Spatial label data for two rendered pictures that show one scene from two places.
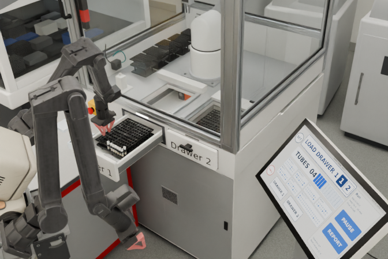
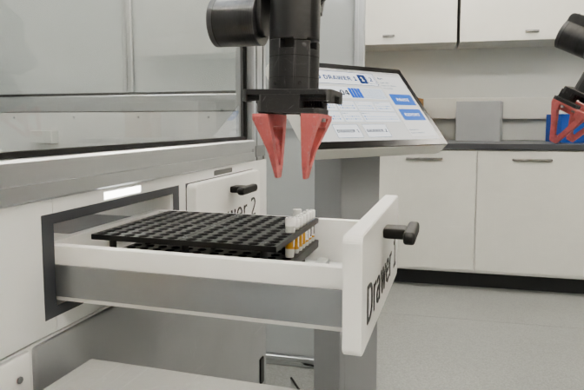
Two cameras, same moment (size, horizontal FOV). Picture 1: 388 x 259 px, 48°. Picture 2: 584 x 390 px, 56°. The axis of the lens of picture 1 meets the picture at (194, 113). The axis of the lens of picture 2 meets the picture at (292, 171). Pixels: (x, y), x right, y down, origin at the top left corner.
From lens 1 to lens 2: 2.40 m
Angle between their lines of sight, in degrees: 105
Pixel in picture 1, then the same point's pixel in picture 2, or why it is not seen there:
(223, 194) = not seen: hidden behind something
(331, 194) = (372, 93)
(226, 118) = (258, 79)
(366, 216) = (397, 84)
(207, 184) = not seen: hidden behind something
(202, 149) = (247, 181)
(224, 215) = (259, 343)
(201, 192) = (235, 333)
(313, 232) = (405, 127)
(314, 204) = (378, 109)
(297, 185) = (352, 112)
